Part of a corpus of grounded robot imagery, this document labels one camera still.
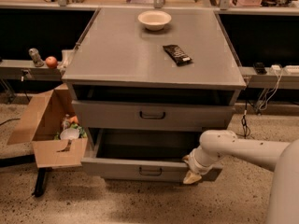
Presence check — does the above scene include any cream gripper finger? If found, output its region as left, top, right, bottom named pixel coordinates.
left=182, top=155, right=202, bottom=185

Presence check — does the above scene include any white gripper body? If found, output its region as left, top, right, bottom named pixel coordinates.
left=187, top=150, right=212, bottom=175

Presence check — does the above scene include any grey drawer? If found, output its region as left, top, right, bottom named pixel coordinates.
left=80, top=128, right=224, bottom=183
left=72, top=100, right=235, bottom=132

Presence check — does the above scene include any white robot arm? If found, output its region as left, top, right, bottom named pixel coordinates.
left=183, top=130, right=299, bottom=224

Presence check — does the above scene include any grey drawer cabinet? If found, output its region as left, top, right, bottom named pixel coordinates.
left=61, top=7, right=247, bottom=185

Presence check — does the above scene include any grey top drawer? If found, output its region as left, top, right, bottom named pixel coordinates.
left=72, top=100, right=235, bottom=132

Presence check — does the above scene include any black snack packet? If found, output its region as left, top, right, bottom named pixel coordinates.
left=163, top=45, right=192, bottom=66

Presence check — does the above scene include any black remote control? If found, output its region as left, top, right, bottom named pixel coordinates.
left=253, top=63, right=267, bottom=75

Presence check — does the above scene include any white plastic lid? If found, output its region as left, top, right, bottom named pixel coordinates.
left=60, top=128, right=79, bottom=140

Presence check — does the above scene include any white power strip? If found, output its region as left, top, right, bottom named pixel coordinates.
left=284, top=65, right=299, bottom=75

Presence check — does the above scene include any white bowl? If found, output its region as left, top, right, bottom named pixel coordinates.
left=138, top=10, right=172, bottom=31

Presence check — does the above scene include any black floor stand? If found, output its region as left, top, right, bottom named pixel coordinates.
left=32, top=168, right=52, bottom=198

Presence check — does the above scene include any brown cardboard box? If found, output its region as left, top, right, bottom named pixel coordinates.
left=7, top=84, right=87, bottom=168

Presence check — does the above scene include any red apple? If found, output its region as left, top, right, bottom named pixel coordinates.
left=45, top=56, right=58, bottom=68

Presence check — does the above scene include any small grey figurine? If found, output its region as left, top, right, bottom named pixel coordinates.
left=28, top=48, right=44, bottom=67

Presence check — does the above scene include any black floor cable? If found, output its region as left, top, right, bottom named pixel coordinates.
left=240, top=100, right=252, bottom=139

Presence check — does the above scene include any white charger cable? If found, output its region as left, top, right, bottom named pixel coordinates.
left=257, top=64, right=284, bottom=112

